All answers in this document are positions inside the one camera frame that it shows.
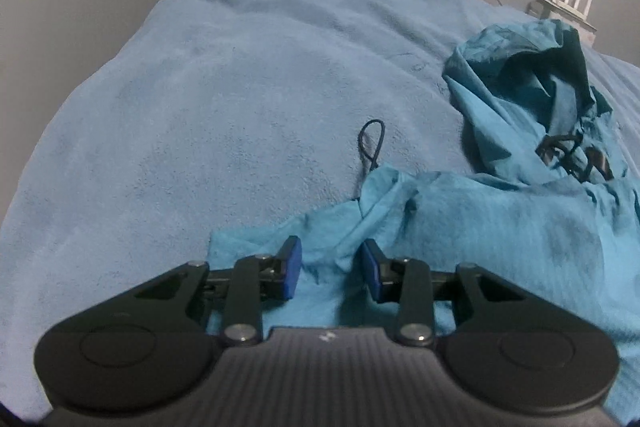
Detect turquoise hooded jacket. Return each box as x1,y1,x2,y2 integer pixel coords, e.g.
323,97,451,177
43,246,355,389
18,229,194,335
207,18,640,423

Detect small white wall shelf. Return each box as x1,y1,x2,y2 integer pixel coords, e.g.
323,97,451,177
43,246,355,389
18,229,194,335
527,0,599,46

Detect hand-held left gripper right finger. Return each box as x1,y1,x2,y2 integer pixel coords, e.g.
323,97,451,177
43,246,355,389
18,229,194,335
361,238,531,348

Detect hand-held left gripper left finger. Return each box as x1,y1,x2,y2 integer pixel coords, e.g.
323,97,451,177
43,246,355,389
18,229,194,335
125,235,303,348

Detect blue fleece blanket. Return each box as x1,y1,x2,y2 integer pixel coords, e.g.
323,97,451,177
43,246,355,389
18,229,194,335
0,0,640,419

